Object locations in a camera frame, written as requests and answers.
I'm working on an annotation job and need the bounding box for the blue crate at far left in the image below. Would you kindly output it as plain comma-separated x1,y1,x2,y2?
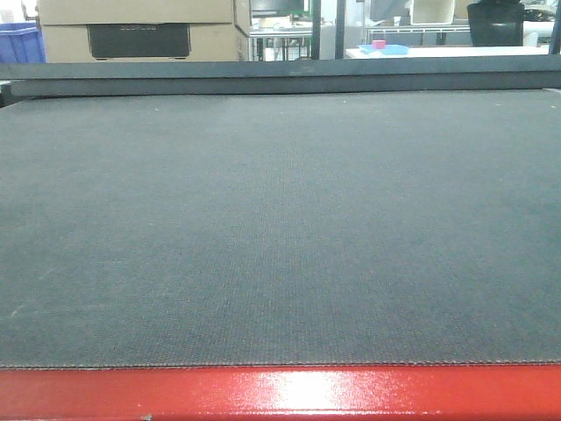
0,22,46,64

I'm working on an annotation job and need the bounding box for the small pink block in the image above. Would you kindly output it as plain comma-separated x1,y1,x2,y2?
372,39,386,50

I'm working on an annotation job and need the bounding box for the dark grey conveyor belt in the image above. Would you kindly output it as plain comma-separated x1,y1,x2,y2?
1,89,560,368

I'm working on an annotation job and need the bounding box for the flat blue tray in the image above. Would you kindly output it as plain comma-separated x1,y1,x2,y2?
359,44,410,57

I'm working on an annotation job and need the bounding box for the red conveyor frame edge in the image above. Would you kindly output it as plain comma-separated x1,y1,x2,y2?
1,365,560,420

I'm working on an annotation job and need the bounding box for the dark conveyor side rail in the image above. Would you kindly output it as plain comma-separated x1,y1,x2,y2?
1,54,560,97

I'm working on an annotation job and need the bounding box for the black vertical post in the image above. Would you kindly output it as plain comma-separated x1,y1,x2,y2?
310,0,321,60

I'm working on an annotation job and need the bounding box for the black office chair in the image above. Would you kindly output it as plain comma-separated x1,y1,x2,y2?
466,1,525,47

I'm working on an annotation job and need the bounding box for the white background table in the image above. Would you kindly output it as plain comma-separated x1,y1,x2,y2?
345,46,549,60

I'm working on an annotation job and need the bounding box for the large cardboard box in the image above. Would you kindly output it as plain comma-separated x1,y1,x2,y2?
38,0,251,63

